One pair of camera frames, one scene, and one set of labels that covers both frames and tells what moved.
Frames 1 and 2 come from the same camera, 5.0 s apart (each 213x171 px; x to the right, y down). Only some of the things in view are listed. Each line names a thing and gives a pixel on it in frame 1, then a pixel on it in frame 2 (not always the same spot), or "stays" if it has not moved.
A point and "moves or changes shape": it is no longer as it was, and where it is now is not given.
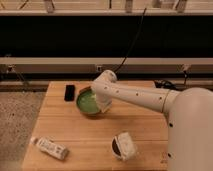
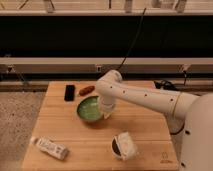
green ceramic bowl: (87, 101) moves or changes shape
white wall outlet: (99, 68) stays
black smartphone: (69, 92) stays
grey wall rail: (102, 64) stays
